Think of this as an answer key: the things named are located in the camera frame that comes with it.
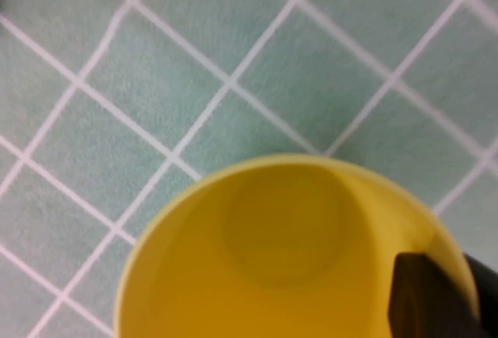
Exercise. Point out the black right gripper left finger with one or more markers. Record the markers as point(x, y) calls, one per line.
point(428, 299)

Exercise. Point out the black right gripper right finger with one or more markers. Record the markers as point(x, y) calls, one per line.
point(486, 291)

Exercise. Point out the yellow plastic cup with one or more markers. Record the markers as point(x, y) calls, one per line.
point(253, 275)

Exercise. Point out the green checkered tablecloth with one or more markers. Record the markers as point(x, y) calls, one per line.
point(155, 100)

